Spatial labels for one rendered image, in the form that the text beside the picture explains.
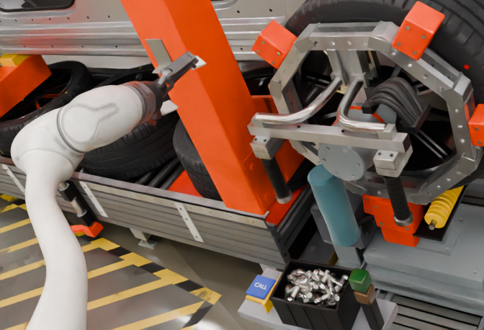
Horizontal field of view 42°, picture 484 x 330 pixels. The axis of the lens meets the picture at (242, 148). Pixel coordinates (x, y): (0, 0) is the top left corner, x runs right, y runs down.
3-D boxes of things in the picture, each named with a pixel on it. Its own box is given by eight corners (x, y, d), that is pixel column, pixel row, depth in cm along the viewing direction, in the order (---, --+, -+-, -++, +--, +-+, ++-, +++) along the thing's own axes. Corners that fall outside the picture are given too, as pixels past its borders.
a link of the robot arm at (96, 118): (131, 72, 124) (83, 97, 130) (82, 87, 110) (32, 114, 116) (155, 122, 125) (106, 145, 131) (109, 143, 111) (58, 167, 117)
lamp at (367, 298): (377, 293, 156) (374, 283, 154) (371, 306, 154) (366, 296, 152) (363, 290, 159) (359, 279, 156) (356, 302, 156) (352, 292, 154)
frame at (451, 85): (493, 198, 165) (461, 18, 135) (485, 216, 162) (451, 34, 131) (316, 172, 199) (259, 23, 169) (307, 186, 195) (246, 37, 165)
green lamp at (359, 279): (372, 281, 153) (369, 270, 151) (366, 293, 151) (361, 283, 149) (358, 277, 156) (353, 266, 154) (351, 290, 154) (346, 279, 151)
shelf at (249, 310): (399, 310, 168) (397, 302, 167) (372, 363, 159) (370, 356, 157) (269, 273, 195) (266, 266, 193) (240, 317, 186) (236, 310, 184)
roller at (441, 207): (477, 166, 190) (474, 151, 187) (443, 237, 174) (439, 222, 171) (458, 163, 194) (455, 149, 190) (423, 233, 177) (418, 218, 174)
